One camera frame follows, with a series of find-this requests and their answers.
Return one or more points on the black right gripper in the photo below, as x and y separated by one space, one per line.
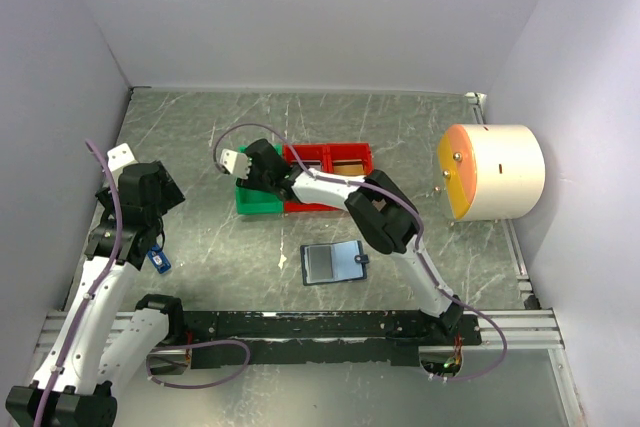
249 180

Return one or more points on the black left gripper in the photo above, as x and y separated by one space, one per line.
169 194

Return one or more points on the blue leather card holder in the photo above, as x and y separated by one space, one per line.
349 262

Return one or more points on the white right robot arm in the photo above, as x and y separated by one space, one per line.
386 219

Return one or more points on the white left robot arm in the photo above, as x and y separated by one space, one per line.
84 371

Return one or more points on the gold credit card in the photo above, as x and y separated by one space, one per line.
348 168

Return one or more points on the green plastic bin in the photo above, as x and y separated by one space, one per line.
249 202

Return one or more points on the red plastic bin middle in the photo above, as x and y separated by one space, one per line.
322 157

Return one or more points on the red plastic bin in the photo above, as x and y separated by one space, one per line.
322 157
359 152

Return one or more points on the red plastic bin right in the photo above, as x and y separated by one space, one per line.
359 152

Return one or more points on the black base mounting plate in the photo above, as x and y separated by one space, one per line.
296 338

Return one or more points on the cream cylinder orange yellow face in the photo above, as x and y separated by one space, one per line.
488 172

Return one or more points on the blue black handled tool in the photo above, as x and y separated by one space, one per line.
159 260

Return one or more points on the aluminium rail frame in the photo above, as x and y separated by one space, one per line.
271 259

